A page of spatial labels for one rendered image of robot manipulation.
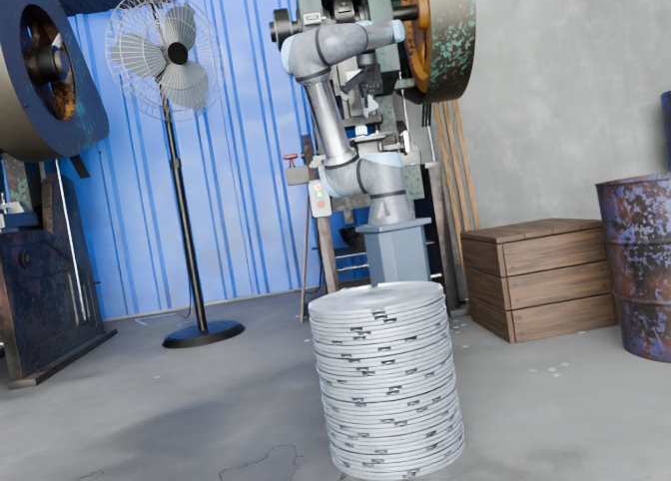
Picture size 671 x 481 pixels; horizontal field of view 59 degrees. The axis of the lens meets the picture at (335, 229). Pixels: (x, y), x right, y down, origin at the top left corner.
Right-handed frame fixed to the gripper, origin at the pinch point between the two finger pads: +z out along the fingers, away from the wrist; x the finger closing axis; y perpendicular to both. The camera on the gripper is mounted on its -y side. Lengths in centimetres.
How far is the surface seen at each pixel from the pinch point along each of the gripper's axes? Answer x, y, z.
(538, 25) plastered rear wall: 149, 149, 4
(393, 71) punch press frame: 24.1, 18.9, -9.7
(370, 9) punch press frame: 35, 13, -35
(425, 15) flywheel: 37, 38, -29
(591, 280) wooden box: -78, 56, 42
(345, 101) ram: 24.7, -3.0, 0.4
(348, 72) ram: 29.6, 0.2, -10.7
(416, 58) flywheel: 61, 40, -5
